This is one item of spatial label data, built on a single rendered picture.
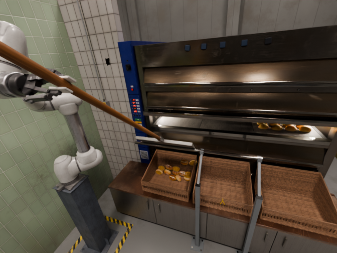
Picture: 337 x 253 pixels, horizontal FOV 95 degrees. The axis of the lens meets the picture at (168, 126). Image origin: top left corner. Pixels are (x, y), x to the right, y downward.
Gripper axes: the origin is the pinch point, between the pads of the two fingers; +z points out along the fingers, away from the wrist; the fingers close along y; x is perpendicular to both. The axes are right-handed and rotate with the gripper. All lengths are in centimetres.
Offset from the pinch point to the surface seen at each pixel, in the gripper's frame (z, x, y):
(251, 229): 83, -137, 66
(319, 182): 146, -161, 17
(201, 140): 31, -152, -12
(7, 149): -126, -59, 29
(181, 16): -77, -316, -397
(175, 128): 0, -144, -21
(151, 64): -23, -95, -77
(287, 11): 189, -327, -378
